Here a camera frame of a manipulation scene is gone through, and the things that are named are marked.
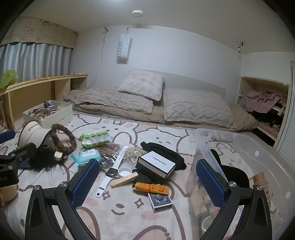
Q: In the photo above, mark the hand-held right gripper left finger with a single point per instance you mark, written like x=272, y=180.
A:
x=83, y=182

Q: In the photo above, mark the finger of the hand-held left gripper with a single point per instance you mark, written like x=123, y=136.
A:
x=23, y=151
x=7, y=136

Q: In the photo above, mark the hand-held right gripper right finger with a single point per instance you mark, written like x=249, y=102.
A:
x=209, y=182

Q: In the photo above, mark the wooden block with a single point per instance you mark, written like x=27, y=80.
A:
x=124, y=180

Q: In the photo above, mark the clear plastic container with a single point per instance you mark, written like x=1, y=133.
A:
x=253, y=147

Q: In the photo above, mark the orange cream tube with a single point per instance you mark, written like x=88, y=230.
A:
x=147, y=187

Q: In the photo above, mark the beige visor cap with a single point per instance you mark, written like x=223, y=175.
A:
x=32, y=132

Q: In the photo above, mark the black wig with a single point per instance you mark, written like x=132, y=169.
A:
x=41, y=161

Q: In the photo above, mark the teal wet wipes pack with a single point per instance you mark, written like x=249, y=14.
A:
x=86, y=157

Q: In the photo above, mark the black item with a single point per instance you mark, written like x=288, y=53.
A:
x=237, y=175

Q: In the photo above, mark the white smartwatch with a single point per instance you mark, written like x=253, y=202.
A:
x=113, y=172

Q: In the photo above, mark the brown braided headband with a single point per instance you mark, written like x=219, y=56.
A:
x=55, y=138

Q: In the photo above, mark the black pouch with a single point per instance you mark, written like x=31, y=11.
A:
x=177, y=161

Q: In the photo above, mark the white cup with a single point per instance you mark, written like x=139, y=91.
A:
x=207, y=223

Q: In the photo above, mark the white jar lid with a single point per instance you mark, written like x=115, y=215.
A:
x=125, y=172

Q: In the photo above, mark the pile of hair accessories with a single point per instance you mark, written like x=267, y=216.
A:
x=43, y=110

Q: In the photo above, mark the green white wipes pack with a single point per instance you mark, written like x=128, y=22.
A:
x=94, y=138

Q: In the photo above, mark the white storage box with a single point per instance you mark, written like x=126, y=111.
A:
x=60, y=115

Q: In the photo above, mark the blue playing card deck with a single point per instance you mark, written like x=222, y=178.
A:
x=160, y=199

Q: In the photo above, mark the black and white box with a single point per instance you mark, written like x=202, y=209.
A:
x=156, y=161

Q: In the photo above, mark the green plush toy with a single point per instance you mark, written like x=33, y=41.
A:
x=9, y=79

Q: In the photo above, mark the wooden shelf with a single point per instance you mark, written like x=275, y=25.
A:
x=30, y=83

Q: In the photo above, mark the printed blanket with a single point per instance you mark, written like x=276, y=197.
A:
x=129, y=219

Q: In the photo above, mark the bag of gold clips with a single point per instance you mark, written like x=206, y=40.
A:
x=134, y=153

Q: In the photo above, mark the black power bank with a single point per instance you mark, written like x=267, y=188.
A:
x=144, y=178

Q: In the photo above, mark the beige comforter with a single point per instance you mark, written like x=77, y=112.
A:
x=244, y=120

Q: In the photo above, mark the quilted beige pillow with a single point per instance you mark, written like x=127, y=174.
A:
x=115, y=100
x=196, y=108

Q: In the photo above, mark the blue curtain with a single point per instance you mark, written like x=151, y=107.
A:
x=34, y=60

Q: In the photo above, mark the pile of clothes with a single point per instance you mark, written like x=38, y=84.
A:
x=262, y=99

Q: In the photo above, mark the beige printed valance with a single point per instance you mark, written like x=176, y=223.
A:
x=46, y=32

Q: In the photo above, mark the fluffy beige pillow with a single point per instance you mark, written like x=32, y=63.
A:
x=141, y=84

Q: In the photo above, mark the white wardrobe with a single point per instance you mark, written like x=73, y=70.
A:
x=265, y=67

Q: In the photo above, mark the white hanging bag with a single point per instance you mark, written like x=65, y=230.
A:
x=124, y=47

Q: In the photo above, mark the round ceiling light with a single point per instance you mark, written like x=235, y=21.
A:
x=137, y=12

